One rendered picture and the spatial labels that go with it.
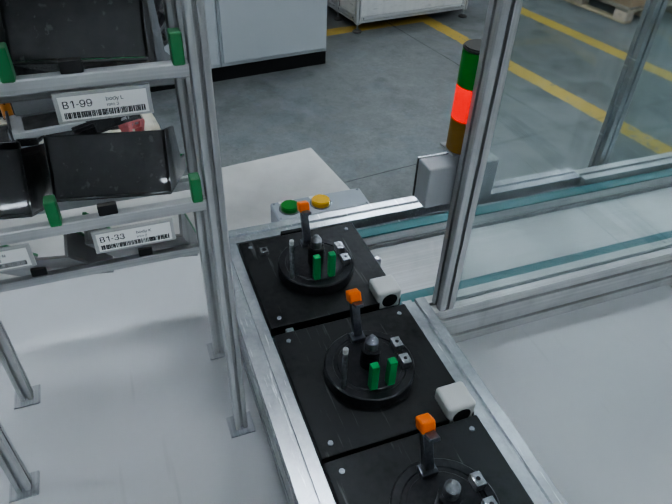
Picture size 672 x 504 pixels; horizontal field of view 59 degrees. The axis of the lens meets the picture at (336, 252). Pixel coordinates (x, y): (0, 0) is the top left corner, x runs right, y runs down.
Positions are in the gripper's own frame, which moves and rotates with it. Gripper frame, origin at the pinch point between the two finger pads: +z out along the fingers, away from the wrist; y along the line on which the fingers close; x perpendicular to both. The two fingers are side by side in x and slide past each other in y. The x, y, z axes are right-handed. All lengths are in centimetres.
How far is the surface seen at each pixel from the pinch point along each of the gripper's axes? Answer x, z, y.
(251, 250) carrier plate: -4.9, 23.7, 22.0
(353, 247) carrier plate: 0.8, 30.0, 39.9
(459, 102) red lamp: -20, 7, 67
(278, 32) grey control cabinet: 308, -41, -46
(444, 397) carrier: -32, 46, 55
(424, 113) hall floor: 283, 39, 35
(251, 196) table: 29.9, 19.0, 11.0
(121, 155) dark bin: -46, -1, 31
